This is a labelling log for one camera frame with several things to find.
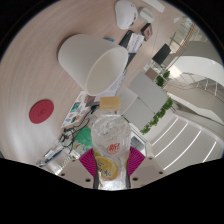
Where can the colourful sticker sheet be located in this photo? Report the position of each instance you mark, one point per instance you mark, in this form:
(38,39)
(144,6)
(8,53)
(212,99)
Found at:
(75,111)

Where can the black and orange card case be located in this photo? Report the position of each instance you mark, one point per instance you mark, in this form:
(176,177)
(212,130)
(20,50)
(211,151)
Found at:
(146,31)

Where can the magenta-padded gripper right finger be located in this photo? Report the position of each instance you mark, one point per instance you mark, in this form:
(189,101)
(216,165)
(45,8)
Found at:
(146,170)

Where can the flat round red coaster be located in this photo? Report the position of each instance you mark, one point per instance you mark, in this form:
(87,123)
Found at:
(41,111)

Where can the white ceramic mug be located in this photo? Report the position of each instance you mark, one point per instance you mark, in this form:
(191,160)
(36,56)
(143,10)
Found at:
(83,56)

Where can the brown planter with green plant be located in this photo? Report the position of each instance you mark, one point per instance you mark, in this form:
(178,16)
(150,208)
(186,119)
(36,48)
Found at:
(152,73)

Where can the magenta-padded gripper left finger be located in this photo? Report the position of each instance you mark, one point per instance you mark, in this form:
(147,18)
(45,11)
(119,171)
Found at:
(77,172)

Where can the black chair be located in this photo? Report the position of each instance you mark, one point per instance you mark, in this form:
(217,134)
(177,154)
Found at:
(161,54)

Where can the small grey-white device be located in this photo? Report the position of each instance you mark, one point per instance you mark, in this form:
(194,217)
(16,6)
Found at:
(146,15)

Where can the white power strip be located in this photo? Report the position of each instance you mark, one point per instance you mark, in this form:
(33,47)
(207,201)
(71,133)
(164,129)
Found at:
(153,4)

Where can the black notebook with white booklet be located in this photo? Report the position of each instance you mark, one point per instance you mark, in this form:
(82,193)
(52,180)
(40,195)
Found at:
(133,43)

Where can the ceiling light strips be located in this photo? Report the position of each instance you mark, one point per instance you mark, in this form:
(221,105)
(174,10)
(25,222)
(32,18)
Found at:
(171,140)

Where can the white computer mouse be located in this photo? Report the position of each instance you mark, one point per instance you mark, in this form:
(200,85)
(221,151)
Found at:
(126,14)

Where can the clear lemon drink bottle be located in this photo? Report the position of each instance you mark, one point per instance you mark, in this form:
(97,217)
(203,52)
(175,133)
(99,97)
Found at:
(110,133)

